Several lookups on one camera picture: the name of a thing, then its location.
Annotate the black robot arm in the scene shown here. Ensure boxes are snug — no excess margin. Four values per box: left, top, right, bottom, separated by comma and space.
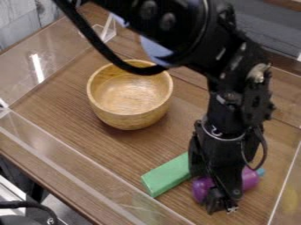
54, 0, 276, 214

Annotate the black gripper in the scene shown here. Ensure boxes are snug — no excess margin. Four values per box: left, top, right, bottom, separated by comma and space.
187, 119, 265, 216

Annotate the clear acrylic corner bracket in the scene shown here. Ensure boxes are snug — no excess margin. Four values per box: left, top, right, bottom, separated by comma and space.
90, 14, 117, 43

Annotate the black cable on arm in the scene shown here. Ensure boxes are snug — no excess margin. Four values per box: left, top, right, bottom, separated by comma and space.
52, 0, 170, 76

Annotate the green rectangular block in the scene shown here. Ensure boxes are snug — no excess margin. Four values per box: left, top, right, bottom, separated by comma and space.
141, 152, 190, 198

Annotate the black device with cable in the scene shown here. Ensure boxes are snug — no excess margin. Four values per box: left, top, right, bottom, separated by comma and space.
0, 200, 60, 225

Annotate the brown wooden bowl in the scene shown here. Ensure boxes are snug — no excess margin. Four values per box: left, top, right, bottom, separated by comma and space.
86, 63, 174, 130

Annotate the purple toy eggplant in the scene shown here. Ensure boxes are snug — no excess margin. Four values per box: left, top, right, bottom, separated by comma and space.
191, 168, 266, 203

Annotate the clear acrylic tray wall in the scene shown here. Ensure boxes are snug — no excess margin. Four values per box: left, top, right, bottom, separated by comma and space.
0, 107, 194, 225

